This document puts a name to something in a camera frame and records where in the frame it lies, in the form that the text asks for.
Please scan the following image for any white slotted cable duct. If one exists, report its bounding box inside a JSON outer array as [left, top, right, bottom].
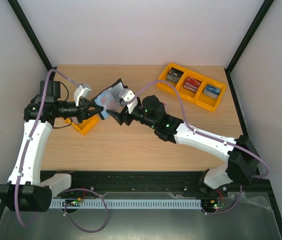
[[49, 199, 202, 210]]

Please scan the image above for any blue card stack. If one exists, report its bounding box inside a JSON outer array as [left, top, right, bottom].
[[203, 84, 222, 100]]

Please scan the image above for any yellow three-compartment tray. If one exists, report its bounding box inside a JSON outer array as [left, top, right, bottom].
[[156, 63, 226, 112]]

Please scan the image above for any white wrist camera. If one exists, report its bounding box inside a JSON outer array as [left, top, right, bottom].
[[118, 88, 138, 114], [73, 83, 92, 107]]

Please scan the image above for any red card stack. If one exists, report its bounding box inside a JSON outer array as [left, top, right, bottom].
[[183, 76, 202, 93]]

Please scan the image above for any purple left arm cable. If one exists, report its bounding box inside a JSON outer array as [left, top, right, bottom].
[[14, 68, 81, 227]]

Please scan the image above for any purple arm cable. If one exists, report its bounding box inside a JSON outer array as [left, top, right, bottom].
[[128, 80, 270, 178], [14, 68, 81, 227]]

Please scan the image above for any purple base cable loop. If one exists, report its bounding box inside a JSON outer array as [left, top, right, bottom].
[[62, 188, 109, 234]]

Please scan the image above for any small yellow plastic bin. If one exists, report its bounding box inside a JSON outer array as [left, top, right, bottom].
[[71, 115, 99, 136]]

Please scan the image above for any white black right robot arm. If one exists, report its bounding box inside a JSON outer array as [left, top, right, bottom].
[[107, 95, 259, 196]]

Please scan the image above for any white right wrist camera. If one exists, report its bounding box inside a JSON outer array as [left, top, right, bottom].
[[118, 88, 138, 114]]

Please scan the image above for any black aluminium frame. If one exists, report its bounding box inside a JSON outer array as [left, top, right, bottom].
[[0, 0, 282, 237]]

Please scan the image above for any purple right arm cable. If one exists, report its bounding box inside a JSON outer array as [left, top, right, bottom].
[[128, 80, 270, 178]]

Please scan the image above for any black card stack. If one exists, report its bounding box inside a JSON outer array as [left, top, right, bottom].
[[166, 67, 184, 84]]

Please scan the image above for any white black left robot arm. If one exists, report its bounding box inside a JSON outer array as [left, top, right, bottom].
[[0, 81, 103, 212]]

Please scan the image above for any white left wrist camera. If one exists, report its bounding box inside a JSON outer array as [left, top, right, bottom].
[[73, 83, 92, 107]]

